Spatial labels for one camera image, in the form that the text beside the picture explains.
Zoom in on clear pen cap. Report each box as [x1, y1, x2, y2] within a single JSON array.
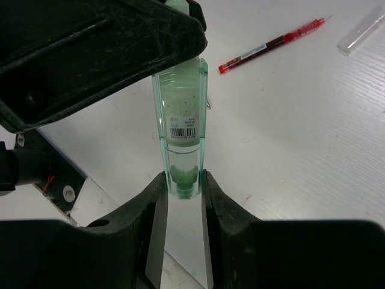
[[336, 5, 384, 55]]

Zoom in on red gel pen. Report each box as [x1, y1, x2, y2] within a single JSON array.
[[218, 16, 333, 75]]

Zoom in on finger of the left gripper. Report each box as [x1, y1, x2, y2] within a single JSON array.
[[1, 1, 207, 133]]

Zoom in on green highlighter marker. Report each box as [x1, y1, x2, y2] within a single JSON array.
[[151, 0, 209, 200]]

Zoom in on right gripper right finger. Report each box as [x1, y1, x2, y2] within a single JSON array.
[[202, 171, 384, 288]]

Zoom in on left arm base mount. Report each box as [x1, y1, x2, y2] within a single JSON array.
[[1, 129, 87, 214]]

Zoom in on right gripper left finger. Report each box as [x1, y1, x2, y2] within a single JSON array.
[[1, 173, 168, 288]]

